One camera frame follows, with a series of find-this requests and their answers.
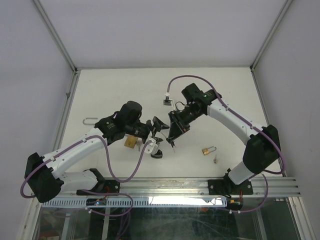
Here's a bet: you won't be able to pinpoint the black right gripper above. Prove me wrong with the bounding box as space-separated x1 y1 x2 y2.
168 106 203 143

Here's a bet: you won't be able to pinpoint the medium brass padlock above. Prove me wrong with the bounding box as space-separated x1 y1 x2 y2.
124 135 138 149

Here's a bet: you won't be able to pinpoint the large brass padlock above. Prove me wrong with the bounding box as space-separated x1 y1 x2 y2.
82 117 98 126

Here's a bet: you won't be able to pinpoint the black padlock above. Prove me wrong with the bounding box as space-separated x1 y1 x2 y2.
148 131 163 144

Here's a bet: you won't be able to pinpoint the black headed key pair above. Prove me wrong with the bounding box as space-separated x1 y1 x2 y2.
160 132 176 153

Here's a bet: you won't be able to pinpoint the silver key bunch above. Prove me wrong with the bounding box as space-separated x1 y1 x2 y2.
136 140 143 152

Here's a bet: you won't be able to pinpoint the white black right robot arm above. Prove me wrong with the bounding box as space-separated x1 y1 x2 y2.
166 83 280 198

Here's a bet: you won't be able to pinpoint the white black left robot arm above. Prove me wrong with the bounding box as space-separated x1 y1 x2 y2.
20 101 169 203

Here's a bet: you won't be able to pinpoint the small brass padlock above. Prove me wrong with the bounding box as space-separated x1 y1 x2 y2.
201 146 217 156

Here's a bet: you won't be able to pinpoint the small keys near small padlock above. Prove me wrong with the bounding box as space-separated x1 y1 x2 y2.
213 155 218 164

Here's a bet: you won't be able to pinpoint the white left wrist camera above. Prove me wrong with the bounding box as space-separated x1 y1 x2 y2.
143 136 159 155

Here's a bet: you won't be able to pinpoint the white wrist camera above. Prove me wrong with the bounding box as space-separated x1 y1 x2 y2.
143 136 159 155
163 92 174 107

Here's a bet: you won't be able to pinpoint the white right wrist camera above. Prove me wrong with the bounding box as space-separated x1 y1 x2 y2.
163 92 174 107

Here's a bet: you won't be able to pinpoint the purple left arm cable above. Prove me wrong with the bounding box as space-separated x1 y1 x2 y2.
20 134 153 200

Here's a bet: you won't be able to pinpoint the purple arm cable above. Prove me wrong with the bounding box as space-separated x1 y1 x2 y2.
20 134 153 200
165 74 288 215

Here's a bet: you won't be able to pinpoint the white slotted cable duct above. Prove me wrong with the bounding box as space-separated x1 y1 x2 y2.
42 196 227 209

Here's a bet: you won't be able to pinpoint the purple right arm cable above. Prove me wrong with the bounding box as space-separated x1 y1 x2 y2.
165 74 288 215

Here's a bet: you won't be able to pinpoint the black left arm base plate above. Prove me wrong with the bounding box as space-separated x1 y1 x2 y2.
76 179 120 196

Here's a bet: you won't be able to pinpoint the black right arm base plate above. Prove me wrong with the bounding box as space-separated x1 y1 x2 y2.
207 179 254 198

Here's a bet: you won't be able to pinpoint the aluminium mounting rail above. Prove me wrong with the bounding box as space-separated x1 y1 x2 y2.
59 176 301 200

